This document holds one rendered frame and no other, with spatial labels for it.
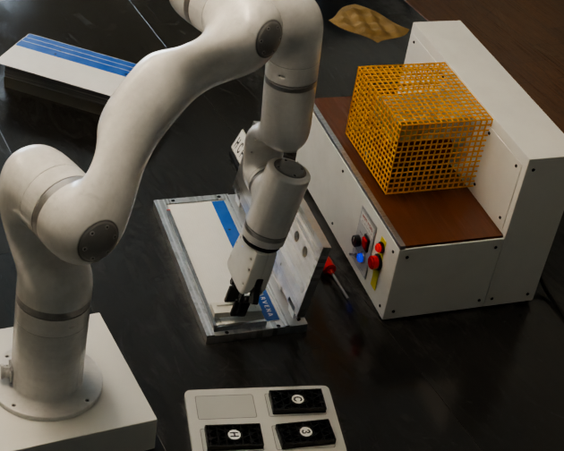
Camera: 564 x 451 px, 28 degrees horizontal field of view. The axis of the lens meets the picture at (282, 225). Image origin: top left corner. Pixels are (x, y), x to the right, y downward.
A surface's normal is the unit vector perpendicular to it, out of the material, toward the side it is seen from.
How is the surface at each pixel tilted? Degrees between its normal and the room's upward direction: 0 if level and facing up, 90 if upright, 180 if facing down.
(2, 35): 0
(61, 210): 46
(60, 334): 88
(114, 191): 61
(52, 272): 26
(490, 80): 0
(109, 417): 4
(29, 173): 32
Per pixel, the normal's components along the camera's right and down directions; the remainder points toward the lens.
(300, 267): -0.91, -0.04
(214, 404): 0.13, -0.79
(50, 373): 0.21, 0.58
